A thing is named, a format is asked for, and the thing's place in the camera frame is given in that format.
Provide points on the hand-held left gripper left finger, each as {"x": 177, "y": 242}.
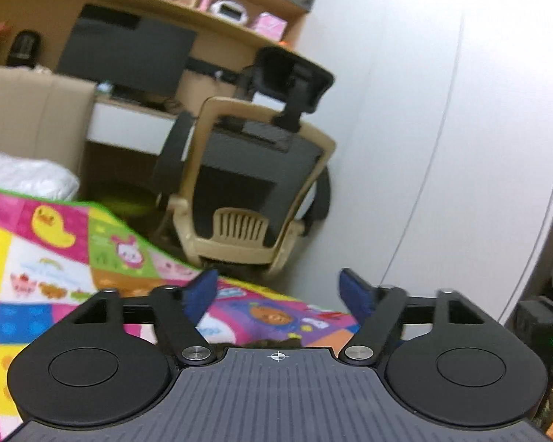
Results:
{"x": 202, "y": 293}

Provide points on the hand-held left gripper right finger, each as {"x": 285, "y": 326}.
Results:
{"x": 355, "y": 297}

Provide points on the green floor cushion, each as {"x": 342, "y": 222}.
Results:
{"x": 124, "y": 202}

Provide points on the beige mesh office chair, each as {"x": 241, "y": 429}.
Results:
{"x": 258, "y": 161}

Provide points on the colourful cartoon printed play mat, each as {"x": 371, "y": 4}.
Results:
{"x": 37, "y": 276}

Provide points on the black device with green light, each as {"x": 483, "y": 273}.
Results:
{"x": 534, "y": 327}

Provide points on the white desk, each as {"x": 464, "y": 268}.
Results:
{"x": 129, "y": 126}

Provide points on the white wardrobe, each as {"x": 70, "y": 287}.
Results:
{"x": 442, "y": 101}

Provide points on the white quilt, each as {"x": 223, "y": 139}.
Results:
{"x": 23, "y": 175}

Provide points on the small teal desk item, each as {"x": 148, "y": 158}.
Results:
{"x": 104, "y": 88}

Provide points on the beige padded bed headboard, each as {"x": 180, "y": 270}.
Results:
{"x": 27, "y": 115}

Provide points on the black computer monitor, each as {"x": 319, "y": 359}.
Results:
{"x": 124, "y": 50}

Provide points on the pink gift box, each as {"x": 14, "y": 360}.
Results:
{"x": 269, "y": 26}

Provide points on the white desk clock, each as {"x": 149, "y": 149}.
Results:
{"x": 229, "y": 10}

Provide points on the black round speaker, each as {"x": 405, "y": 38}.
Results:
{"x": 23, "y": 50}

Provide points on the wooden wall shelf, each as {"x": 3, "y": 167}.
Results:
{"x": 226, "y": 23}

